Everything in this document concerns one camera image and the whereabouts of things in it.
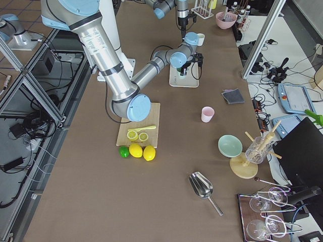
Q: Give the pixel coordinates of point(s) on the pink plastic cup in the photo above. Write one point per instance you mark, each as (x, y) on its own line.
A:
(207, 114)

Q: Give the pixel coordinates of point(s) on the pink bowl with ice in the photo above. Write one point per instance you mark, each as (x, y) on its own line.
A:
(229, 21)

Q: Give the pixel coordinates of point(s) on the cream plastic cup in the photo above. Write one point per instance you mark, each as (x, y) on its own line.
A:
(201, 38)

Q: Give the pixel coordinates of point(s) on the purple label bottle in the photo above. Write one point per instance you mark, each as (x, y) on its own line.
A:
(240, 16)

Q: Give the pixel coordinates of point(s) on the clear glass on stand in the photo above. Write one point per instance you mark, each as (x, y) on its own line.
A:
(256, 155)

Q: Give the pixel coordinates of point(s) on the lemon slice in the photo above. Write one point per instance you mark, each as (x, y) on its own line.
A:
(132, 135)
(143, 136)

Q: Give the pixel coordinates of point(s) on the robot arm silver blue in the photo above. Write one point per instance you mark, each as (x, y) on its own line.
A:
(161, 8)
(85, 18)

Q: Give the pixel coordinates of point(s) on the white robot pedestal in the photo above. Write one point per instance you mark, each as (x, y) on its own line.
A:
(110, 26)

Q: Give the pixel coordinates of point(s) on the white wire cup rack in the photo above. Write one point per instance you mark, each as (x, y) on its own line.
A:
(201, 9)

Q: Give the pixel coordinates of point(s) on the wooden cup stand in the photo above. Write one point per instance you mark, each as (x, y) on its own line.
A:
(245, 169)

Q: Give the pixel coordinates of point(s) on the yellow cup on rack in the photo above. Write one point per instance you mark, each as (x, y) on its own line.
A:
(212, 4)

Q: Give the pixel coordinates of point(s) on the green bowl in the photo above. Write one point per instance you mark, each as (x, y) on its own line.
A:
(230, 146)

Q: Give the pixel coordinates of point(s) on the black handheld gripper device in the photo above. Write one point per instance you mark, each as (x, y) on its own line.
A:
(277, 75)

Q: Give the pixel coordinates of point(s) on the cream rabbit tray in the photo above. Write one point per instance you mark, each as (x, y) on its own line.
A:
(190, 80)

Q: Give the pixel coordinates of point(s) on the black tray with glasses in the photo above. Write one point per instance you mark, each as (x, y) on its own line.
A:
(247, 215)

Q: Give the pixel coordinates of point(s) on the metal muddler in bowl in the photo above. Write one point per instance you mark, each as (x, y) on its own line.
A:
(225, 14)

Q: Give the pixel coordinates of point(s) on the black monitor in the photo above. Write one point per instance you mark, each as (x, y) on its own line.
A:
(301, 152)

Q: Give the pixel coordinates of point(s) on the green lime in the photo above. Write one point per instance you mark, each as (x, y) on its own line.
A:
(124, 151)

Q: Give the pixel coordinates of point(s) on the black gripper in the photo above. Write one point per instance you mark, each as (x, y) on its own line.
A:
(184, 67)
(182, 21)

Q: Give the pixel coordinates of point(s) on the wine glass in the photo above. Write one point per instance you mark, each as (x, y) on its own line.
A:
(263, 201)
(272, 226)

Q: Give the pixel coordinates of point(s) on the aluminium frame post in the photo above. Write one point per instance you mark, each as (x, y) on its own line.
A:
(262, 37)

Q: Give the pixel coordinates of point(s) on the grey folded cloth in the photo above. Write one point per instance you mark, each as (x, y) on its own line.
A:
(233, 96)

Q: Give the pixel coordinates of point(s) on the blue teach pendant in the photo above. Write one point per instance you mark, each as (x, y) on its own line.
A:
(287, 124)
(294, 98)

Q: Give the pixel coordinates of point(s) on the wooden cutting board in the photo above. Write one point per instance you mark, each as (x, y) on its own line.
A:
(152, 119)

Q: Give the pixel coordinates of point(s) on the whole yellow lemon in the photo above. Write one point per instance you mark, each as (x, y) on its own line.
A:
(149, 153)
(136, 150)

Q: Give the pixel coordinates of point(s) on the metal scoop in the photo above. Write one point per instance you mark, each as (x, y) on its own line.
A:
(203, 188)

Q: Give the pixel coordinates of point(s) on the yellow plastic knife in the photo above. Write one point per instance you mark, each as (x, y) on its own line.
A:
(143, 128)

